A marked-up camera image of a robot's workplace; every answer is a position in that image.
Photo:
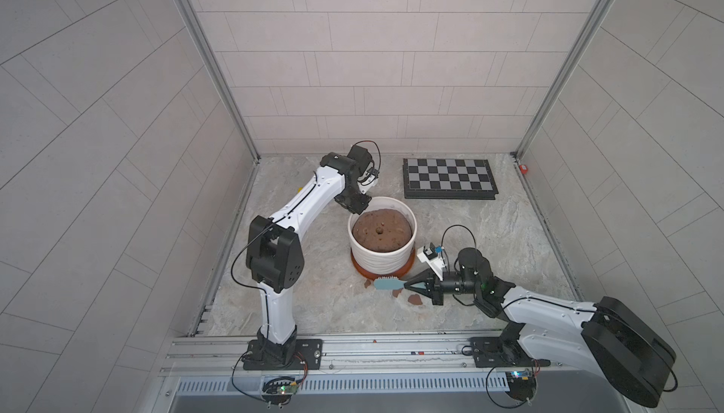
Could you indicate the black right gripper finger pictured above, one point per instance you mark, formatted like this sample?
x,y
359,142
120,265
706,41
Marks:
x,y
425,278
423,292

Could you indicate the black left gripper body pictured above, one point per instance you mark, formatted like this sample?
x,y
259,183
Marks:
x,y
352,188

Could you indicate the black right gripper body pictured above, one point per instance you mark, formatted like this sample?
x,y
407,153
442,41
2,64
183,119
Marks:
x,y
451,285

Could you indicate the teal scrubbing brush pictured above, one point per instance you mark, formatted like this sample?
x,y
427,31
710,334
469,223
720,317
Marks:
x,y
392,284

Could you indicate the white ceramic pot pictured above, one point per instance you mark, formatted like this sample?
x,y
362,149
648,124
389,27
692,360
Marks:
x,y
383,238

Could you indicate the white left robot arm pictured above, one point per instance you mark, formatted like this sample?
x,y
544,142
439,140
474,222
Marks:
x,y
274,253

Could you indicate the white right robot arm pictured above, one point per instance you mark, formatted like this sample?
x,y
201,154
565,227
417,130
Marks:
x,y
604,338

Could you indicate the mud chunk on table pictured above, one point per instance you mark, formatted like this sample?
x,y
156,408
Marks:
x,y
415,300

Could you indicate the black and grey chessboard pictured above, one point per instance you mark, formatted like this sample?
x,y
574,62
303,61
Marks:
x,y
458,179

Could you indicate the right green circuit board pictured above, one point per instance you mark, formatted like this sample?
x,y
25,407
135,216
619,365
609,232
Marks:
x,y
522,386

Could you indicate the green circuit board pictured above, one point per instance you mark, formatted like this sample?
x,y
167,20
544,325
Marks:
x,y
280,389
522,386

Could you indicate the left green circuit board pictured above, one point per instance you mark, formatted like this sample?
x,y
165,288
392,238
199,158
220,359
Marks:
x,y
280,389

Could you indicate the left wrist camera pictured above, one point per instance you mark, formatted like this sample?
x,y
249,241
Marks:
x,y
372,175

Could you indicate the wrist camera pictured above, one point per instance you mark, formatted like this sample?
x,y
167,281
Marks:
x,y
433,257
372,175

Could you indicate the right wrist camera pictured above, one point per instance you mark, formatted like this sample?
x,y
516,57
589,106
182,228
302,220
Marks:
x,y
433,257

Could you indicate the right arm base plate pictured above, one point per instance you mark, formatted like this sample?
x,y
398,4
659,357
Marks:
x,y
489,352

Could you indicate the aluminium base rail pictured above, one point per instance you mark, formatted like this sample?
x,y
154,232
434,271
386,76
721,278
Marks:
x,y
367,363

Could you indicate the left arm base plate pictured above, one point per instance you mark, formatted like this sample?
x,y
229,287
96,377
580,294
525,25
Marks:
x,y
305,353

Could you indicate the aluminium corner post left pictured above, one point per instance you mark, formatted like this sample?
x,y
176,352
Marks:
x,y
211,62

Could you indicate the aluminium corner post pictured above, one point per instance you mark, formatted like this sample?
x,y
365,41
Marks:
x,y
211,62
586,35

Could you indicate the aluminium corner post right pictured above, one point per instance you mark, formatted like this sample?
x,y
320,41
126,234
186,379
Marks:
x,y
586,35

